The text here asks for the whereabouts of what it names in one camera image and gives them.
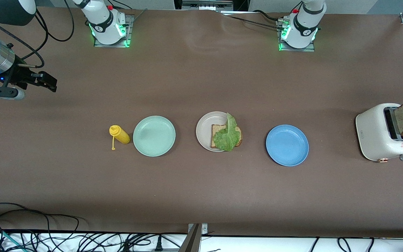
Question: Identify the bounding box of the green lettuce leaf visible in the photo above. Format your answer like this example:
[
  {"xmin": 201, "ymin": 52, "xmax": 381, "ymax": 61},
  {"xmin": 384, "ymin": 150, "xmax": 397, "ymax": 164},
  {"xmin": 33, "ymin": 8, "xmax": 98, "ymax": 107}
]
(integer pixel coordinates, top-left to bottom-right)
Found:
[{"xmin": 213, "ymin": 112, "xmax": 240, "ymax": 152}]

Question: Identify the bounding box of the yellow mustard squeeze bottle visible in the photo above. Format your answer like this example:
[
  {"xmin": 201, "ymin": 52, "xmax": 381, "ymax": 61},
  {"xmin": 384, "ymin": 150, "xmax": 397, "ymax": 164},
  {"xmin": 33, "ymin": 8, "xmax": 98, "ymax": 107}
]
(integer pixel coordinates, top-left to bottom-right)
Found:
[{"xmin": 109, "ymin": 125, "xmax": 131, "ymax": 151}]

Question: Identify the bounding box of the black braided table cable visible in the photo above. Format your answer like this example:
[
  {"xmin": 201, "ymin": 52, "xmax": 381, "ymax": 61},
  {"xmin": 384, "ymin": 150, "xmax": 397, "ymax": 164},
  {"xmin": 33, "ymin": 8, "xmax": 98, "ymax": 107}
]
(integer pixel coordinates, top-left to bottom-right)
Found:
[{"xmin": 219, "ymin": 10, "xmax": 286, "ymax": 28}]

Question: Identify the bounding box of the pale green round plate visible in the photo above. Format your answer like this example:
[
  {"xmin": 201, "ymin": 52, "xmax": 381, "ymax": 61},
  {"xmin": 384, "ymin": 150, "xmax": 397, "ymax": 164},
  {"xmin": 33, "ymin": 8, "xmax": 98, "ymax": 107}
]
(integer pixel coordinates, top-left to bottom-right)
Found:
[{"xmin": 133, "ymin": 115, "xmax": 176, "ymax": 157}]

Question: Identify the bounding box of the cream white toaster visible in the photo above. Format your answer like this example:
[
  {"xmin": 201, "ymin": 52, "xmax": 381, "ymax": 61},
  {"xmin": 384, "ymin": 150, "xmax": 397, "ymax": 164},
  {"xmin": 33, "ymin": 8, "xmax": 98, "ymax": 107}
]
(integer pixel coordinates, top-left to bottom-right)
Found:
[{"xmin": 355, "ymin": 103, "xmax": 403, "ymax": 163}]

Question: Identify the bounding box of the grey metal bracket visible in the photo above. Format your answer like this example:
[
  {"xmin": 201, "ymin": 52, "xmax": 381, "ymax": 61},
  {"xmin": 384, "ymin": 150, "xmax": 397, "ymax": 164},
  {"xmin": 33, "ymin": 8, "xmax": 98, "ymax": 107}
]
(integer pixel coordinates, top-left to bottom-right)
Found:
[{"xmin": 179, "ymin": 223, "xmax": 209, "ymax": 252}]

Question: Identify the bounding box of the long black looped cable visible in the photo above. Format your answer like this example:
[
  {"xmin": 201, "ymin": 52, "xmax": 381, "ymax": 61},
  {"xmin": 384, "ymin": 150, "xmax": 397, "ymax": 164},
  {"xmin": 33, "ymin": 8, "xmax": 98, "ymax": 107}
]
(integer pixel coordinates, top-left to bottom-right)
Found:
[{"xmin": 0, "ymin": 202, "xmax": 88, "ymax": 233}]

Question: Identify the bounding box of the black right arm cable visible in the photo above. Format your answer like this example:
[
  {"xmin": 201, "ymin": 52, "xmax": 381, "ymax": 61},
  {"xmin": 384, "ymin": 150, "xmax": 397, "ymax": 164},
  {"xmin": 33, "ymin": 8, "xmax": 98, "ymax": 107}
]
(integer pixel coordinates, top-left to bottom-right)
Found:
[{"xmin": 0, "ymin": 0, "xmax": 75, "ymax": 69}]

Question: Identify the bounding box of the blue round plate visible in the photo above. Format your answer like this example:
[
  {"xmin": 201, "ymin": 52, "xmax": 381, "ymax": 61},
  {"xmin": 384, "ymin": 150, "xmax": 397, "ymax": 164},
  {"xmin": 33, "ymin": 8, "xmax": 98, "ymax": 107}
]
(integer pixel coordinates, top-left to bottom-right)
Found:
[{"xmin": 266, "ymin": 125, "xmax": 309, "ymax": 167}]

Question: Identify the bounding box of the beige round plate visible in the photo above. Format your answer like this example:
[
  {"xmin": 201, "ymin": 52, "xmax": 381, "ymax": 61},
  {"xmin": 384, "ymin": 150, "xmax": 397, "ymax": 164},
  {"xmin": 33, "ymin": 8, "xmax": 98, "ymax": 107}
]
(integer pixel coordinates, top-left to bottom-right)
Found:
[{"xmin": 196, "ymin": 111, "xmax": 239, "ymax": 152}]

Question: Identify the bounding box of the white cable shelf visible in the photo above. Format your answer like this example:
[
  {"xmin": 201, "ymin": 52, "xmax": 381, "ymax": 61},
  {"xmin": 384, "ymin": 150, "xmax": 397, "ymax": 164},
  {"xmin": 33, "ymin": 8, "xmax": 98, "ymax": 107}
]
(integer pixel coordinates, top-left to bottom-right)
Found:
[{"xmin": 0, "ymin": 231, "xmax": 403, "ymax": 252}]

